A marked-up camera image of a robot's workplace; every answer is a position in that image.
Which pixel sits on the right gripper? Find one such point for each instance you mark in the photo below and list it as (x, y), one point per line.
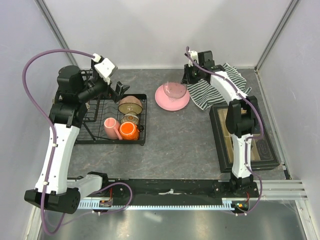
(186, 79)

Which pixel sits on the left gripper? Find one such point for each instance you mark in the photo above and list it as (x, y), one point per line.
(114, 94)

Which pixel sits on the clear glass plate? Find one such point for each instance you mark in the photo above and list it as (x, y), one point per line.
(174, 90)

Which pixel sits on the pink plate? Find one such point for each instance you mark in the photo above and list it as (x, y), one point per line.
(170, 104)

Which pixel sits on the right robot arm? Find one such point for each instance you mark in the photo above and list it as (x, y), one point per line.
(241, 118)

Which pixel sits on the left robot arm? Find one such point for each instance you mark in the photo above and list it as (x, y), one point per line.
(52, 192)

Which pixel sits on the brown bowl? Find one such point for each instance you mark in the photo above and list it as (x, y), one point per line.
(130, 104)

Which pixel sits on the striped towel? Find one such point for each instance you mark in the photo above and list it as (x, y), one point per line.
(205, 95)

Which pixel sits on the patterned small bowl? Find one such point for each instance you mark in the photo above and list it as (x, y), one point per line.
(130, 117)

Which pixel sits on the pink mug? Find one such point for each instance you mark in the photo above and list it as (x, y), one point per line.
(111, 128)

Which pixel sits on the orange mug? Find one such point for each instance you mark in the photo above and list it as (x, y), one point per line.
(130, 131)

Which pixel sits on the black rolled tie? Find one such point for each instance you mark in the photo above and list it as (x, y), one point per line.
(263, 150)

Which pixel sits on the black glass-lid display box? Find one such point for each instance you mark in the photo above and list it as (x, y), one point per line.
(224, 143)

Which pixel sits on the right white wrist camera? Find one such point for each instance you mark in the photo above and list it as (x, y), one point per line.
(192, 56)

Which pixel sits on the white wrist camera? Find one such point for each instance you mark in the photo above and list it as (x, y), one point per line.
(104, 67)
(192, 56)

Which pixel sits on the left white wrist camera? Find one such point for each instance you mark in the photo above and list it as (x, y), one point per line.
(104, 67)

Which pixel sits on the black wire dish rack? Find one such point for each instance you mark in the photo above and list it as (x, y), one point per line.
(69, 115)

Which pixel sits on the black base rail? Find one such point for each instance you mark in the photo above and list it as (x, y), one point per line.
(174, 192)

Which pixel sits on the white cable duct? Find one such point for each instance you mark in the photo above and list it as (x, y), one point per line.
(96, 204)

